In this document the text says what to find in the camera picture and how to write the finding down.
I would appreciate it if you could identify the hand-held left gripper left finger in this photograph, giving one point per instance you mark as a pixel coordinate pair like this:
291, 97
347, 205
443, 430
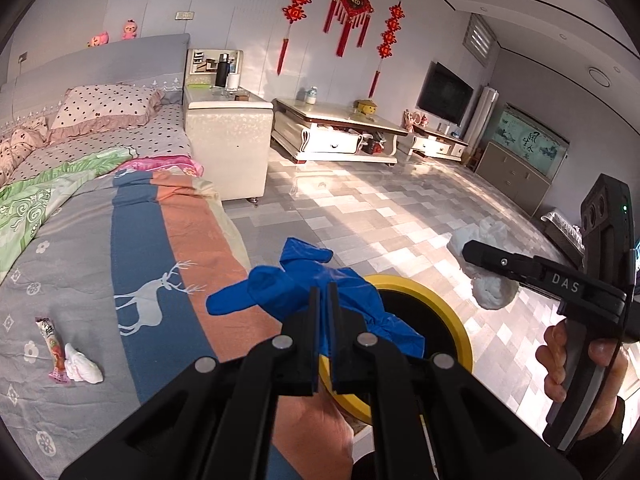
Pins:
312, 340

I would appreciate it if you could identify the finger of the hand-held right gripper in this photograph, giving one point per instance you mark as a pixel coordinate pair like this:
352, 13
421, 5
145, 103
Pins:
500, 261

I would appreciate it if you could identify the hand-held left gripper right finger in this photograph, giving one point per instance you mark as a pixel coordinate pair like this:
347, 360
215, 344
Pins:
350, 360

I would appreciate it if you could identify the pale lavender foam wrap wad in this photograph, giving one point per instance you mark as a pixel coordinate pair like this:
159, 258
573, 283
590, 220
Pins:
492, 292

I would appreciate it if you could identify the blue rubber glove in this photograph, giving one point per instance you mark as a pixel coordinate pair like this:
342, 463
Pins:
300, 280

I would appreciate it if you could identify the yellow trash bin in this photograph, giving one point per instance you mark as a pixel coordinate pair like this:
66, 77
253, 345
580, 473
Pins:
405, 300

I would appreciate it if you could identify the person's right forearm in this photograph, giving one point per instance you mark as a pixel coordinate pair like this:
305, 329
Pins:
610, 450

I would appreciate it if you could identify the person's right hand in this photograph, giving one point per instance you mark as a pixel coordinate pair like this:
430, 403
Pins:
550, 360

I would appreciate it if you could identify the grey seat with lace cover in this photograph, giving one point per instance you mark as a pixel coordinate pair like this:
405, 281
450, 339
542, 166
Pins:
562, 232

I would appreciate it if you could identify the grey fish tank cabinet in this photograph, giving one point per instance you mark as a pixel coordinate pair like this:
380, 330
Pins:
515, 180

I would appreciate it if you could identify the glass fish tank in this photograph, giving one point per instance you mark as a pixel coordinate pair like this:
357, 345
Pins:
530, 140

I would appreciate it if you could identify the white tv stand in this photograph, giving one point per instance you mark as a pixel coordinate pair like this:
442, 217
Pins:
435, 146

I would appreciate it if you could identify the white standing air conditioner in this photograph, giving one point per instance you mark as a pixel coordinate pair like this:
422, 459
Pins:
484, 115

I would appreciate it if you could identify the small pink figurines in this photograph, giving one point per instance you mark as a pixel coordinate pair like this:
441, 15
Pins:
415, 120

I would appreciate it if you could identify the black flat television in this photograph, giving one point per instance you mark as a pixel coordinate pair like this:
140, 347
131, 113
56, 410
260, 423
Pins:
445, 92

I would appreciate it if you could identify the round ceiling light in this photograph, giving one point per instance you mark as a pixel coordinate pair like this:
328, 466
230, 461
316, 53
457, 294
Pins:
598, 76

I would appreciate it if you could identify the white bedside cabinet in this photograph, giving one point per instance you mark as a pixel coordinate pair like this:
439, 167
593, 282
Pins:
225, 145

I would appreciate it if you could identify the white coffee table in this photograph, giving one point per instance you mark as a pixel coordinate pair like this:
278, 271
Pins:
340, 110

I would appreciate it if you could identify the bright pink cloth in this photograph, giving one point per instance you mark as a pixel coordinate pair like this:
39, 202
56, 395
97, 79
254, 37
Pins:
165, 164

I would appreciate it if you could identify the white crumpled tissue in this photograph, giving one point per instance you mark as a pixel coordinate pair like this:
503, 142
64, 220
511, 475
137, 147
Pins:
82, 367

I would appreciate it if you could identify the red and white snack wrapper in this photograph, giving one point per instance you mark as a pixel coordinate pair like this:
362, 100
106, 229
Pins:
52, 350

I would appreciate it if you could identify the dotted fitted bed sheet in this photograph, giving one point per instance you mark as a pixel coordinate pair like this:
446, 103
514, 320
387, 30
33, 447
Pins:
150, 135

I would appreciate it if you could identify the black thermos flask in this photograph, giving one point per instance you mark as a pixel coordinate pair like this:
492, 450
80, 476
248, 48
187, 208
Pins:
223, 72

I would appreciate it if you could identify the green patterned quilt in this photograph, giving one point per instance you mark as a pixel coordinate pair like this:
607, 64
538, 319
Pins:
30, 210

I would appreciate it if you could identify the pink dotted pillow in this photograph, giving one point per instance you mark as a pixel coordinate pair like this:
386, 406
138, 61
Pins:
100, 105

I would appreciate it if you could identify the grey padded headboard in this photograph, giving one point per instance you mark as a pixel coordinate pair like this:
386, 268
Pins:
100, 65

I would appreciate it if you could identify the pink spotted quilt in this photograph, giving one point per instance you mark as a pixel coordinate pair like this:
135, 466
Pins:
20, 145

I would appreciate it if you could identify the pink plush toy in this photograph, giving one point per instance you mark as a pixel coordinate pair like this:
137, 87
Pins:
99, 40
130, 31

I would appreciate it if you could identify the white wall socket panel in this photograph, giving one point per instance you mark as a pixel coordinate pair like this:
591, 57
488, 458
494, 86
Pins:
185, 15

